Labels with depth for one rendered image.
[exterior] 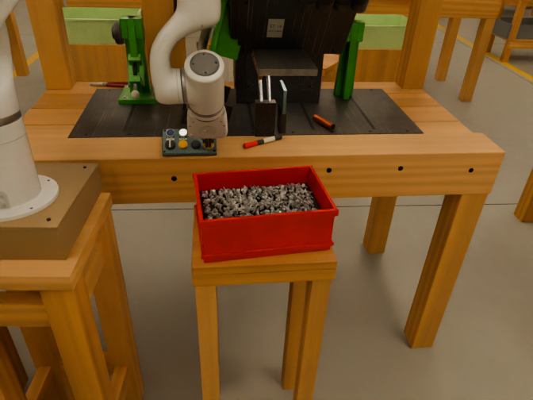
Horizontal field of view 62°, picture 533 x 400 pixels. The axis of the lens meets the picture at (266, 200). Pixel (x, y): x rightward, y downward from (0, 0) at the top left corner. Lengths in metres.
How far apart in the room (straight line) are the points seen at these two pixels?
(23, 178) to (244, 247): 0.49
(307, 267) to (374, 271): 1.26
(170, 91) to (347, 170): 0.59
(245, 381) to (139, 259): 0.86
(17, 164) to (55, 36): 0.89
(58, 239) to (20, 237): 0.07
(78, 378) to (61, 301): 0.26
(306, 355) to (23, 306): 0.72
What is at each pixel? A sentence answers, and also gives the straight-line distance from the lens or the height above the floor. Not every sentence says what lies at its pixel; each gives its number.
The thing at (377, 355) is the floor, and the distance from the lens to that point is 1.95.
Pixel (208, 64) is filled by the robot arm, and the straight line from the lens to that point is 0.98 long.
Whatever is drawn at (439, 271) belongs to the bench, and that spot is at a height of 0.42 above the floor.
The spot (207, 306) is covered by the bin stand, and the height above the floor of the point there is 0.67.
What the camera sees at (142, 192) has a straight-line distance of 1.33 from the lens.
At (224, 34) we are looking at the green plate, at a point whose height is 1.17.
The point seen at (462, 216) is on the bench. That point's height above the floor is 0.66.
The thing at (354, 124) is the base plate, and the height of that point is 0.90.
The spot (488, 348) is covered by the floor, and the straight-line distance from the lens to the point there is 2.15.
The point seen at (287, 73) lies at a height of 1.12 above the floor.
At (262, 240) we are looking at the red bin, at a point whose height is 0.85.
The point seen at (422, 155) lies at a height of 0.89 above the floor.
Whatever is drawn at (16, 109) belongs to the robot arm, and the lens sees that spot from 1.02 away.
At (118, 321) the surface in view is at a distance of 1.44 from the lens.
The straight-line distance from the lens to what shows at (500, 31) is 6.55.
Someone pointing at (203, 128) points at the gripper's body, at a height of 1.02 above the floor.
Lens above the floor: 1.49
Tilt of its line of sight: 33 degrees down
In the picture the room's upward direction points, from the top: 3 degrees clockwise
